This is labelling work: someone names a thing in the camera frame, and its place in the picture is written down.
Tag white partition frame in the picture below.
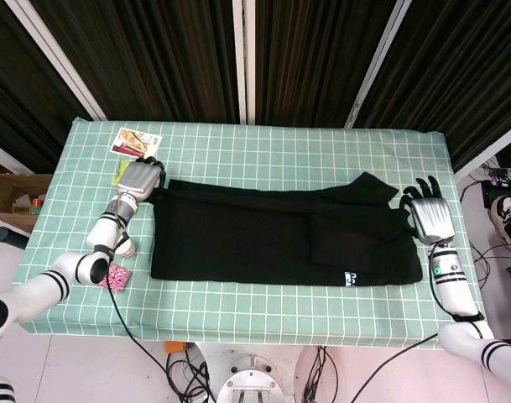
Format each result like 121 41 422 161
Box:
5 0 107 121
345 0 414 129
0 138 29 175
232 0 258 125
454 121 511 184

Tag red green small box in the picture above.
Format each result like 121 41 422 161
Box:
11 199 44 215

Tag black and white sneaker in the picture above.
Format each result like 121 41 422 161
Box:
488 196 511 253

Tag dark brown curtain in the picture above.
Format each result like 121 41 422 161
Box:
254 0 390 127
355 0 511 169
28 0 239 123
0 0 92 173

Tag black cylinder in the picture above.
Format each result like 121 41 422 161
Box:
0 226 30 251

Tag pink patterned packet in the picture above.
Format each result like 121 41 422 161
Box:
99 263 133 291

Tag green checked tablecloth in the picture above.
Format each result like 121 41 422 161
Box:
9 117 491 352

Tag black cable bundle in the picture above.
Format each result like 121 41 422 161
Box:
300 343 338 403
165 350 218 403

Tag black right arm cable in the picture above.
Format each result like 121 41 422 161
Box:
349 245 457 403

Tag black power strip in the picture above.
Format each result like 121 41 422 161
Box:
481 165 511 209

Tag white food picture packet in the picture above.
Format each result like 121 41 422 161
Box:
109 127 162 161

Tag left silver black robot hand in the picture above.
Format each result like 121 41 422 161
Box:
114 154 170 203

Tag black floor cables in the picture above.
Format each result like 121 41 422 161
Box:
468 243 511 303

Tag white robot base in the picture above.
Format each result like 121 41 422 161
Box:
194 342 323 403

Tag brown cardboard box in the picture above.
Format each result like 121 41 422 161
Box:
0 157 54 234

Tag black T-shirt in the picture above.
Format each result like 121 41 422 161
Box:
149 170 424 289

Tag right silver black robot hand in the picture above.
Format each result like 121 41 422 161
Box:
399 175 456 245

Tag yellow green snack bag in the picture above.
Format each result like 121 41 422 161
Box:
111 159 133 188

